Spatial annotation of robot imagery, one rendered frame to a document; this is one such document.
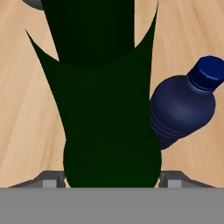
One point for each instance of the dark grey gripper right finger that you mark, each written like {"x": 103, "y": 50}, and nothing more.
{"x": 175, "y": 180}

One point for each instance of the dark green glass bottle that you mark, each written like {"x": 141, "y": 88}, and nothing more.
{"x": 108, "y": 116}

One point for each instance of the dark blue plastic bottle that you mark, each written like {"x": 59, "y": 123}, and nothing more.
{"x": 180, "y": 108}

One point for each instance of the grey round object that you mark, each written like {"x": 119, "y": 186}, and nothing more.
{"x": 34, "y": 3}

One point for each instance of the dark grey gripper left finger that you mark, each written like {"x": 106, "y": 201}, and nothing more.
{"x": 48, "y": 180}

